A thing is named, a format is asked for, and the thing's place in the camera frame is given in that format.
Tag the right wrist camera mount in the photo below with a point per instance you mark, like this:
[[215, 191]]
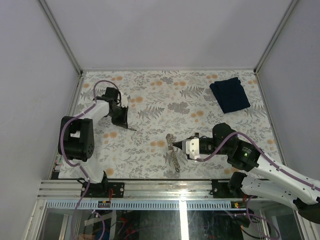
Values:
[[203, 149]]

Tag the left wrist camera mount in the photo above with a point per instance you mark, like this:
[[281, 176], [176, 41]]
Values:
[[123, 100]]

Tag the dark blue folded cloth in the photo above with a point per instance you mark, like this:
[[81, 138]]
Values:
[[230, 95]]

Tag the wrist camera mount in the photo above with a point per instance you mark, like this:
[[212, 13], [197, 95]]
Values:
[[203, 149], [123, 100]]

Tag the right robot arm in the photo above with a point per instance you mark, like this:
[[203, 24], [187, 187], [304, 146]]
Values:
[[258, 174]]

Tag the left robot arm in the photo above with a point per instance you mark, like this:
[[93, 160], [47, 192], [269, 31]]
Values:
[[77, 141]]

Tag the large metal keyring disc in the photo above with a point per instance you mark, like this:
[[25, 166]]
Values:
[[169, 140]]

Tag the white slotted cable duct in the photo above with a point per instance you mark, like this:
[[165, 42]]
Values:
[[224, 205]]

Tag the metal base rail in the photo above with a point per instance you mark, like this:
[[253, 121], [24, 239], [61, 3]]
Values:
[[147, 189]]

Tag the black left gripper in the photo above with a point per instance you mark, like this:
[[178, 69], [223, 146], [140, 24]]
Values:
[[123, 122]]

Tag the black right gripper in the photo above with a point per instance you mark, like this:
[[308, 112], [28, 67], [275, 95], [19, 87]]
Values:
[[180, 144]]

